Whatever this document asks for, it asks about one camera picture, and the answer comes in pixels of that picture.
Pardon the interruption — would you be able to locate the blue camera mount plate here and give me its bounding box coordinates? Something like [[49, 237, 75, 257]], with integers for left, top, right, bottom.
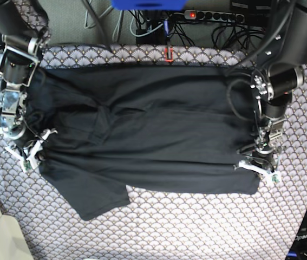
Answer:
[[112, 0, 186, 10]]

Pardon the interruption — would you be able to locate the fan-patterned tablecloth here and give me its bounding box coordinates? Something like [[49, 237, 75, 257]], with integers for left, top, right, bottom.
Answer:
[[0, 57, 307, 259]]

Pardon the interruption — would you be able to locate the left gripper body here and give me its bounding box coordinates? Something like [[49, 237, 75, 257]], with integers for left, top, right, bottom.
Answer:
[[237, 142, 284, 171]]

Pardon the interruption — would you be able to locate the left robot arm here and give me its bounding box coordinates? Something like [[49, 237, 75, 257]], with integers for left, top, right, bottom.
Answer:
[[226, 1, 307, 177]]

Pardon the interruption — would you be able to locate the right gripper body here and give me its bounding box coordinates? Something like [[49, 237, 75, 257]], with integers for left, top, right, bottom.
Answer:
[[14, 132, 48, 163]]

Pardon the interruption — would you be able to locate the white camera bracket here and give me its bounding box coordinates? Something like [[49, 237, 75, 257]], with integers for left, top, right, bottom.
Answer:
[[5, 128, 58, 173], [234, 160, 282, 186]]

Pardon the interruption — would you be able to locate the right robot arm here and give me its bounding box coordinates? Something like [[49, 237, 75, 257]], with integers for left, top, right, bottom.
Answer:
[[0, 1, 54, 167]]

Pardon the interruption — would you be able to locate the red table clamp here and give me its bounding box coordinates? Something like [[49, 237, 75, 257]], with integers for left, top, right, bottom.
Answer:
[[165, 46, 174, 62]]

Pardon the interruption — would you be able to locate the black power strip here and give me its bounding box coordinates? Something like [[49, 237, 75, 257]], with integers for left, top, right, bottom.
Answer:
[[184, 10, 245, 24]]

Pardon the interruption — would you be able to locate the dark grey T-shirt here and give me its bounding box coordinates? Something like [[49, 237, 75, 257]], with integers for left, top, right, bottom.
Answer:
[[27, 66, 260, 220]]

